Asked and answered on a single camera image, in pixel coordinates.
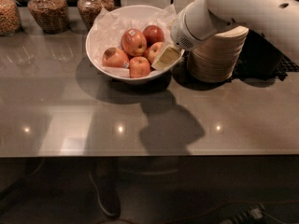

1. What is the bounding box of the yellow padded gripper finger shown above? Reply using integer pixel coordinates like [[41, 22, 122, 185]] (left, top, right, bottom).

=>
[[151, 44, 183, 71]]

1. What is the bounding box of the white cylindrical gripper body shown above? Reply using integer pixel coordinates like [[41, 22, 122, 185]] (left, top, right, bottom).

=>
[[169, 0, 237, 52]]

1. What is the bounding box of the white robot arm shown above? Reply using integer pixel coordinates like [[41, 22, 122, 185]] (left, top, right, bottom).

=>
[[152, 0, 299, 70]]

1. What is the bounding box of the red yellow right apple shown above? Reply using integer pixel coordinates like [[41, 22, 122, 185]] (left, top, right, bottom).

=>
[[147, 42, 164, 63]]

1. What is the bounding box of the dark red rear apple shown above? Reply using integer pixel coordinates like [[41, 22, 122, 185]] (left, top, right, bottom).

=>
[[143, 25, 164, 46]]

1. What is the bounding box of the small front red apple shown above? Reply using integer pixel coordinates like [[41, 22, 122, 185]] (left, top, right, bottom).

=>
[[129, 56, 151, 78]]

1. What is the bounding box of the red apple with sticker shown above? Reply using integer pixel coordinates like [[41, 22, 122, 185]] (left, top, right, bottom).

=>
[[121, 28, 147, 57]]

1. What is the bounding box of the white ceramic bowl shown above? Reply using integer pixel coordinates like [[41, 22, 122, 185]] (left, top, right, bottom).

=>
[[85, 5, 182, 85]]

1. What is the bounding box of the left apple with brown spot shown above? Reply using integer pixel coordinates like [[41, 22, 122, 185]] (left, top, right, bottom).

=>
[[102, 47, 129, 68]]

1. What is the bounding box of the front stack of paper bowls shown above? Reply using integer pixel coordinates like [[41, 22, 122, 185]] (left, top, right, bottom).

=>
[[187, 26, 249, 83]]

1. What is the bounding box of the white paper liner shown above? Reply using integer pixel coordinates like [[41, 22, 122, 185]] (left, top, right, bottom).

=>
[[86, 5, 183, 85]]

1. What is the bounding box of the black rubber mat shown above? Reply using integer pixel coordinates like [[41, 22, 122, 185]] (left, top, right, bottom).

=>
[[233, 30, 299, 81]]

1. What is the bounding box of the right glass cereal jar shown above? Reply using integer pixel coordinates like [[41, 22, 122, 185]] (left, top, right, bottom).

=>
[[77, 0, 115, 30]]

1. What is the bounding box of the glass cereal jar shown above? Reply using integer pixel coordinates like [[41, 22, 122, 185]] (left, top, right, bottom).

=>
[[77, 0, 115, 30], [27, 0, 69, 34], [0, 0, 21, 36]]

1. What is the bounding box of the middle glass cereal jar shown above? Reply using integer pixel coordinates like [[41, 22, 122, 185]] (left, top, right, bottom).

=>
[[27, 0, 69, 34]]

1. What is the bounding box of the left glass cereal jar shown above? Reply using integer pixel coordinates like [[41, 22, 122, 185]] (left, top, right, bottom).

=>
[[0, 0, 21, 36]]

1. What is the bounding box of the black power strip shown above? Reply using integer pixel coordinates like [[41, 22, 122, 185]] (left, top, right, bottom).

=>
[[219, 205, 266, 224]]

